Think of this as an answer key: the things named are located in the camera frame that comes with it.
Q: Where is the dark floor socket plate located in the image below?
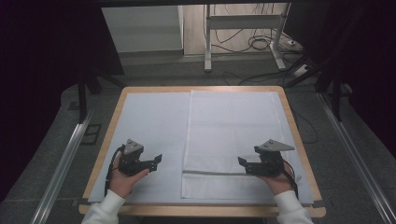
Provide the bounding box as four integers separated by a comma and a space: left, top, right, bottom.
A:
80, 123, 103, 146

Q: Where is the white mesh zipper bag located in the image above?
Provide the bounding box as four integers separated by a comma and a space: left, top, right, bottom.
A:
180, 90, 303, 201

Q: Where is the person's left hand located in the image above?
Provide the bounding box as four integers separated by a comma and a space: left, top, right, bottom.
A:
108, 152, 150, 200

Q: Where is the pale blue table mat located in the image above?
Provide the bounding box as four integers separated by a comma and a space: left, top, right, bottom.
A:
87, 90, 315, 205

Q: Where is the person's right hand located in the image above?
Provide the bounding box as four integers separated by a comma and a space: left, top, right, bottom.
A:
255, 161, 295, 197

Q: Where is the black metal stand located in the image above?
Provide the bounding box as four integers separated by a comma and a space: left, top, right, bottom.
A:
76, 65, 126, 124
284, 54, 353, 123

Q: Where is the white cabinet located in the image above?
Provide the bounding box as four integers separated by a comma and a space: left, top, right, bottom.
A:
101, 5, 185, 54

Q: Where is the white power strip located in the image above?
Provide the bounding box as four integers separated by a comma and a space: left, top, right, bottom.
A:
292, 63, 313, 77

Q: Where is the dark curtain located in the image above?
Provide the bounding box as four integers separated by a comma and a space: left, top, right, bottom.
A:
0, 0, 125, 203
284, 0, 396, 158

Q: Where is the long black floor cable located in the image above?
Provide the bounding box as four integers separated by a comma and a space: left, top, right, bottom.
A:
223, 68, 297, 87

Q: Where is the thin black looped cable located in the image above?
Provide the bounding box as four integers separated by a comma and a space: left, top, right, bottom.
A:
290, 106, 319, 146

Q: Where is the bundle of black floor cables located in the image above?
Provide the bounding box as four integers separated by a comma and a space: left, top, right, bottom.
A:
210, 3, 301, 54

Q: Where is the white metal desk frame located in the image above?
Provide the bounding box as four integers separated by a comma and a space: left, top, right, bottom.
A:
203, 3, 292, 73

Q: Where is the aluminium floor rail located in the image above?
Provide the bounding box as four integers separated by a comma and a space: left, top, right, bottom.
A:
317, 91, 396, 224
29, 108, 95, 224

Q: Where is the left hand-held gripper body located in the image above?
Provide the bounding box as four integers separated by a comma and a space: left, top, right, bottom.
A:
118, 138, 150, 177

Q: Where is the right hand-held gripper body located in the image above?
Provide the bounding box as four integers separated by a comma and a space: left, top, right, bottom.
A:
254, 138, 295, 178

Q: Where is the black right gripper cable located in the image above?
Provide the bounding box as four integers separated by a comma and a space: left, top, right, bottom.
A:
281, 160, 300, 201

